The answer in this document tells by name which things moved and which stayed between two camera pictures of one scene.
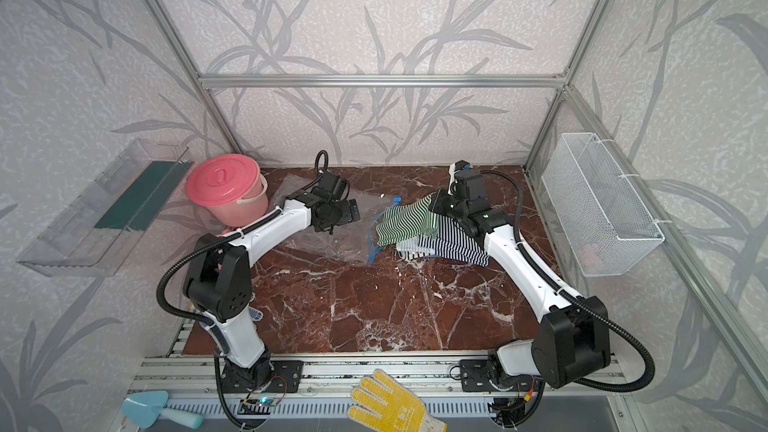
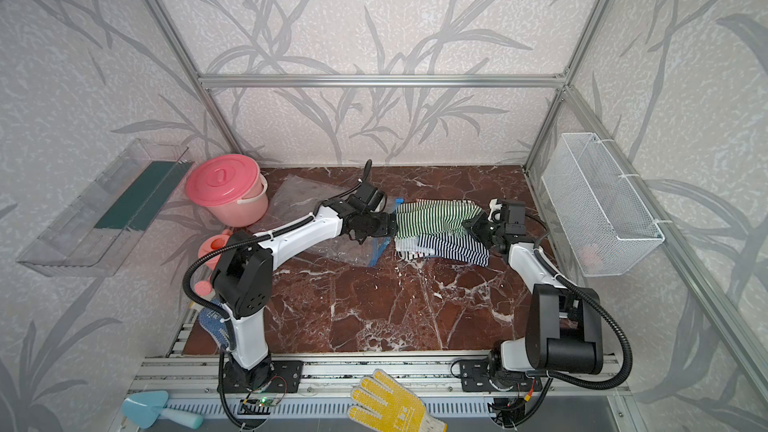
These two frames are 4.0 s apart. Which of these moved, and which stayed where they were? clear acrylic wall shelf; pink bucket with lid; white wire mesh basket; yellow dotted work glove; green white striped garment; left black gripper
Moved: left black gripper; green white striped garment
Stayed: clear acrylic wall shelf; pink bucket with lid; yellow dotted work glove; white wire mesh basket
